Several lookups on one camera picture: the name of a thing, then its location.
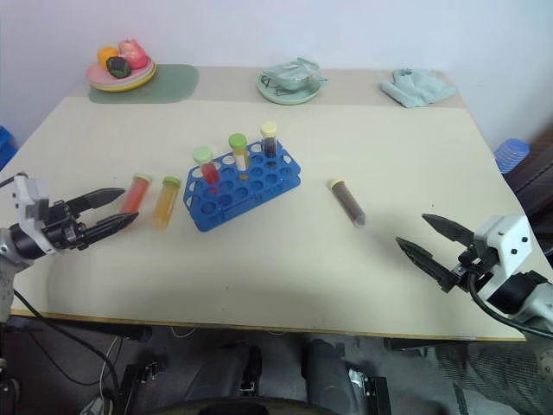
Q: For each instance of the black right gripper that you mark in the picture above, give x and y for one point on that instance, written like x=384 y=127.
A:
x=473 y=261

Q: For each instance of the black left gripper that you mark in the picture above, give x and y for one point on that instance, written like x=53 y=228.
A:
x=62 y=227

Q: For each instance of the red liquid tube green cap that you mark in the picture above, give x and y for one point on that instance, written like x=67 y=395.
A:
x=135 y=196
x=210 y=173

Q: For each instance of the orange liquid tube green cap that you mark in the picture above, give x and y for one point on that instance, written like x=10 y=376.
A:
x=239 y=151
x=165 y=203

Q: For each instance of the dark liquid tube yellow cap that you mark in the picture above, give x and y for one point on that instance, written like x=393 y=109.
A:
x=349 y=202
x=269 y=142

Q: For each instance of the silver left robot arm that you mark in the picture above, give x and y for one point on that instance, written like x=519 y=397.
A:
x=23 y=246

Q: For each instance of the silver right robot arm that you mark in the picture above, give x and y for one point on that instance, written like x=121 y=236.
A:
x=533 y=298

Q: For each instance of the blue test tube rack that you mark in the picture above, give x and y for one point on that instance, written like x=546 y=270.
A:
x=255 y=190

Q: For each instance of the dark chair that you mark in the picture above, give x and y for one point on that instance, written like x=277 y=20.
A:
x=535 y=186

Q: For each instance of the blue plastic stool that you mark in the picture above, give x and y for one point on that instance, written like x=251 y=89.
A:
x=512 y=153

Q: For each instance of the blue plastic crate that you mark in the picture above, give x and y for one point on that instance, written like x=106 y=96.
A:
x=6 y=147

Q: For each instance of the yellow plate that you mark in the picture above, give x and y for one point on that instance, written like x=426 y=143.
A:
x=125 y=88

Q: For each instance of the pink plate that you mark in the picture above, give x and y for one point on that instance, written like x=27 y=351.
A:
x=97 y=73

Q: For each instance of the light green plate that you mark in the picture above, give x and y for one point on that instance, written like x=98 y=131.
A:
x=144 y=78

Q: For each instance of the black and green toy fruit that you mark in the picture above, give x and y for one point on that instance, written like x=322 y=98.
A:
x=117 y=67

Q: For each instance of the green placemat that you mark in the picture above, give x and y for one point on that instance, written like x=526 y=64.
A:
x=179 y=84

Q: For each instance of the grey mesh seat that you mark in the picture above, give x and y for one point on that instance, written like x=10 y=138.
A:
x=497 y=380

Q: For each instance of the orange toy fruit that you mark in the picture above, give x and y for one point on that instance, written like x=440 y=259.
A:
x=107 y=54

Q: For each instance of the red toy apple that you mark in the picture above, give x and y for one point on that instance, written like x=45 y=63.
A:
x=131 y=54

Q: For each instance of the teal cloth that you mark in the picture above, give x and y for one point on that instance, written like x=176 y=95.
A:
x=417 y=88

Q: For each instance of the dark rounded shape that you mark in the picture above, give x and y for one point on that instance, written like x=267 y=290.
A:
x=332 y=372
x=224 y=372

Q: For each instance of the mint green plate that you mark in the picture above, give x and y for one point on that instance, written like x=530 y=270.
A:
x=289 y=95

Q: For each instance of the clear plastic bag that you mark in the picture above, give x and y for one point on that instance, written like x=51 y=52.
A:
x=294 y=72

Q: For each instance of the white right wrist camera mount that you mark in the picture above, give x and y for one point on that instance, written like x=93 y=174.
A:
x=510 y=238

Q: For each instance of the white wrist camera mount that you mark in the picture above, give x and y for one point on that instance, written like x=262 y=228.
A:
x=27 y=190
x=510 y=238

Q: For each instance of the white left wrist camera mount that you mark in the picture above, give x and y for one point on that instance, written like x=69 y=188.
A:
x=27 y=190

